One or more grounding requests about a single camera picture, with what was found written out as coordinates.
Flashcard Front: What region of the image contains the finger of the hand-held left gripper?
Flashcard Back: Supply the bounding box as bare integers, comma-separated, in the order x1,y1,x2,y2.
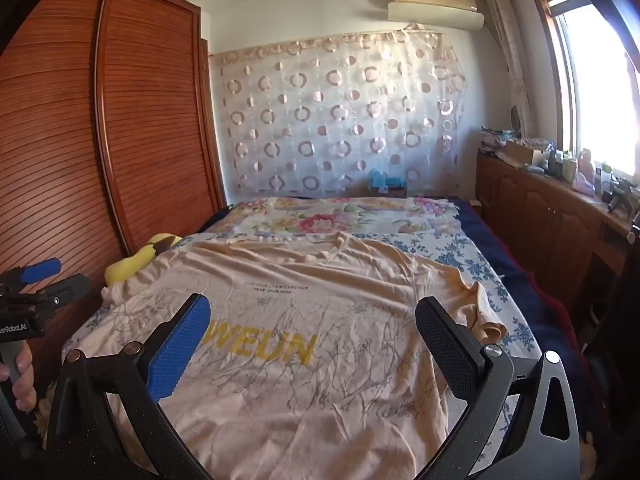
12,258,63,286
42,274,93,313

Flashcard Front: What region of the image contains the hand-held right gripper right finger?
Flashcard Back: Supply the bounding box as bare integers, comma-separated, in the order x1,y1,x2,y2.
415,296,581,480

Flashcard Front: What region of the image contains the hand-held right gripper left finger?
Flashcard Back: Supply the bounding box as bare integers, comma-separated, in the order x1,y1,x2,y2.
47,292,213,480

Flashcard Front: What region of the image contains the beige printed t-shirt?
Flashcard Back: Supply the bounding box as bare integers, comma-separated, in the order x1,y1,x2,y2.
62,232,508,480

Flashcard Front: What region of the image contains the person's left hand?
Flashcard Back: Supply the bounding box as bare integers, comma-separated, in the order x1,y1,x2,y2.
0,345,36,411

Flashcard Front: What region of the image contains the yellow plush toy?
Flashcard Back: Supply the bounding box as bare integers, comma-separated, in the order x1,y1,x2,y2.
104,232,183,286

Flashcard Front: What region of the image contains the blue floral blanket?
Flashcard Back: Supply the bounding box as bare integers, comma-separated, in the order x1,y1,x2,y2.
30,230,538,480

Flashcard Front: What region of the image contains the navy blue blanket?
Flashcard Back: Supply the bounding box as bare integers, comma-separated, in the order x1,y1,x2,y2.
450,199,601,411

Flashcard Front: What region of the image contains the wooden cabinet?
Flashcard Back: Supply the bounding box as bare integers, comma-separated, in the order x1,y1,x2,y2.
475,152,640,341

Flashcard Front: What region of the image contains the blue toy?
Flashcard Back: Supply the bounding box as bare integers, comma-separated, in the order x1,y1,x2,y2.
369,170,407,198

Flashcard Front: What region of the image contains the wooden slatted wardrobe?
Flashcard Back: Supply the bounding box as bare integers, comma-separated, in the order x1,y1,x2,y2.
0,0,226,401

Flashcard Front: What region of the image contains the cardboard box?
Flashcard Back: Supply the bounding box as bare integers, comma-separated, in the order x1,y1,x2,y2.
504,140,546,166

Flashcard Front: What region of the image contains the pile of assorted small things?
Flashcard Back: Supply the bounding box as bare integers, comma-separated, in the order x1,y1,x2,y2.
477,127,521,156

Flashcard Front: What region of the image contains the black tool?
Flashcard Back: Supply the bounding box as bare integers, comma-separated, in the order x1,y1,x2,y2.
600,180,636,216

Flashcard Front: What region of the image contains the circle patterned sheer curtain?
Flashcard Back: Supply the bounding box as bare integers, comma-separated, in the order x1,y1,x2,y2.
209,25,473,206

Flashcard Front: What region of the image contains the window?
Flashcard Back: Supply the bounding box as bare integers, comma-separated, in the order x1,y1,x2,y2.
532,0,640,186

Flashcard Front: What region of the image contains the wall air conditioner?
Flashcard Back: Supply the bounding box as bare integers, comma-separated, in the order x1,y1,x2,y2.
387,2,486,30

